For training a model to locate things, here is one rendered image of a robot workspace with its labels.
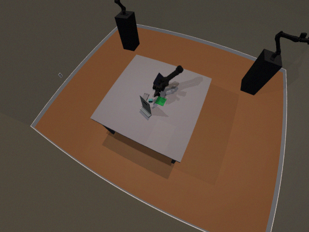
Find green square zone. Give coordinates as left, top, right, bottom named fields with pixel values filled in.
left=155, top=96, right=167, bottom=106

